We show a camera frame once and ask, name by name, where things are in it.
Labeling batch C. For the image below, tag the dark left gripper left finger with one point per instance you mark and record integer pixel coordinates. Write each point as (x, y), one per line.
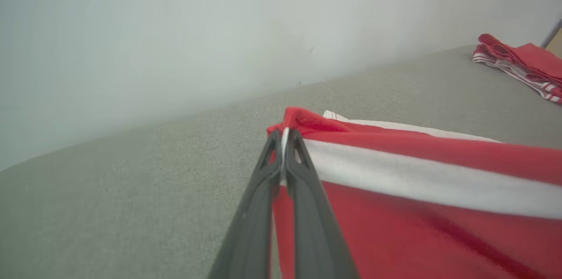
(250, 239)

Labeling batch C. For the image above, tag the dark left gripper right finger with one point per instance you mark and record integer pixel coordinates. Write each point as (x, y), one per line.
(316, 239)

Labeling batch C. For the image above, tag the red Bulls shorts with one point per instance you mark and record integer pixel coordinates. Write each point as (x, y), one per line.
(417, 235)

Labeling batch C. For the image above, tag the red Bulls jersey shirt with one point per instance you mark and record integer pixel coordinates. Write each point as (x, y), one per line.
(531, 57)

